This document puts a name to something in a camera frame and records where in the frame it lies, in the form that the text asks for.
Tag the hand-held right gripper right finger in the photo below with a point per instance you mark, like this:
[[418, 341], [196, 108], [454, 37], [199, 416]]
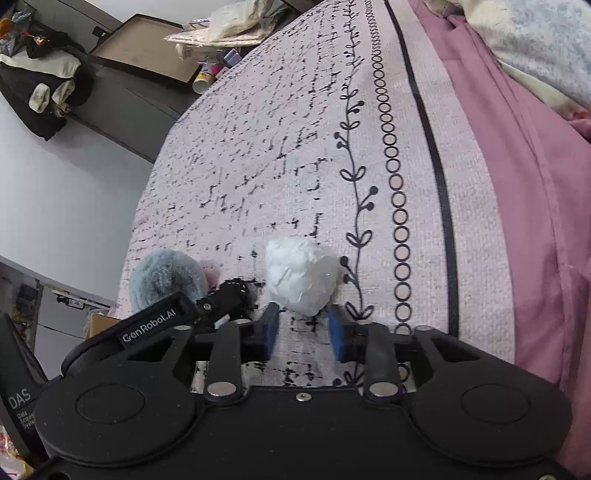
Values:
[[339, 338]]

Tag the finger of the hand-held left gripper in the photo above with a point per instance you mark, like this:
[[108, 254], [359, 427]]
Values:
[[227, 295]]

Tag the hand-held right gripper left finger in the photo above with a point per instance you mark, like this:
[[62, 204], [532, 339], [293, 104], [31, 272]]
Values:
[[271, 330]]

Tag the blue-grey fluffy plush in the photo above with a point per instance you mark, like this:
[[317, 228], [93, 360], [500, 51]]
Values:
[[166, 281]]

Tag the brown cardboard box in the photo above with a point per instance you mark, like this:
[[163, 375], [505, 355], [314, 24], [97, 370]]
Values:
[[99, 325]]

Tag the white soft ball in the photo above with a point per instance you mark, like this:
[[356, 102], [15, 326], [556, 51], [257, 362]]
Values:
[[300, 277]]

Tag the white black patterned blanket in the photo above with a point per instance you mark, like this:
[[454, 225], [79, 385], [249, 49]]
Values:
[[295, 152]]

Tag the grey door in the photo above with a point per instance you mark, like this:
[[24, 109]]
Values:
[[124, 110]]

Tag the printed paper cup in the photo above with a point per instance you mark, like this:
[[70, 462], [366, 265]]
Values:
[[203, 79]]

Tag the small purple box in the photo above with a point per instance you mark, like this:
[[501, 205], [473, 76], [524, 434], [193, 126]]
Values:
[[231, 57]]

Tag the dark framed board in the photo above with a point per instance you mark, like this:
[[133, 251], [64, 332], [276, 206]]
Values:
[[143, 48]]

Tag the dark hanging clothes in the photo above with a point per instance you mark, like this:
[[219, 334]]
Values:
[[32, 83]]

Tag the pale floral quilt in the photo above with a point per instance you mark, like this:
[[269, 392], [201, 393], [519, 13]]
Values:
[[535, 41]]

